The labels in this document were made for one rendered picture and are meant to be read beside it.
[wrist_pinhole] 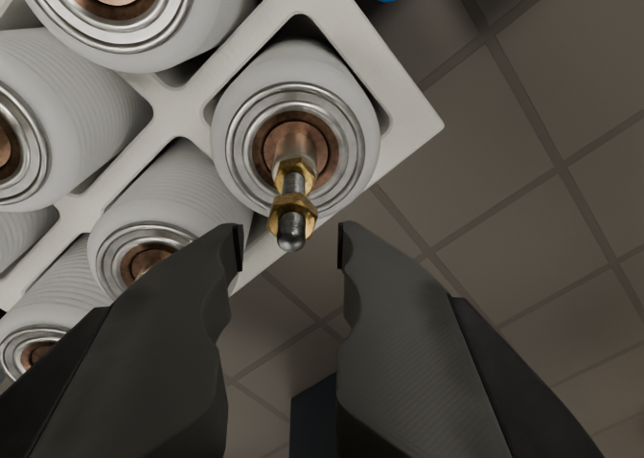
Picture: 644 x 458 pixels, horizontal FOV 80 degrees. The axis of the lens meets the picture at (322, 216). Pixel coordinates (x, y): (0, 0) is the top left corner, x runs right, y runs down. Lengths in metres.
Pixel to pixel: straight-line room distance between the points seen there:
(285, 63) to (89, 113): 0.12
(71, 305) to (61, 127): 0.13
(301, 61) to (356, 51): 0.07
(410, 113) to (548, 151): 0.31
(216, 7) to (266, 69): 0.04
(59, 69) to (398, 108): 0.21
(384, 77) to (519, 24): 0.25
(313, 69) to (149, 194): 0.12
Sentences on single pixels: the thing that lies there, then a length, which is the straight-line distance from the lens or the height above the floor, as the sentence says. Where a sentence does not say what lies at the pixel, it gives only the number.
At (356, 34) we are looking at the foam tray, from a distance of 0.28.
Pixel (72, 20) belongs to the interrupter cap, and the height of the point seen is 0.25.
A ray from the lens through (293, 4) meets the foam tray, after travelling 0.27.
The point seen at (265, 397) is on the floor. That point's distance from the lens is 0.76.
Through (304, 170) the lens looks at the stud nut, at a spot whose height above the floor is 0.29.
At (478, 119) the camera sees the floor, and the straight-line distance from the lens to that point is 0.51.
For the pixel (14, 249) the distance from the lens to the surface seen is 0.37.
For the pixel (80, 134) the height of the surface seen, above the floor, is 0.24.
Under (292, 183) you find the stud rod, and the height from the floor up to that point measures 0.30.
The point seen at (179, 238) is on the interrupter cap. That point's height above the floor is 0.25.
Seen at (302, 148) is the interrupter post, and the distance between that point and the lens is 0.19.
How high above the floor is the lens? 0.45
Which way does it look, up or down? 61 degrees down
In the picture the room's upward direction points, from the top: 175 degrees clockwise
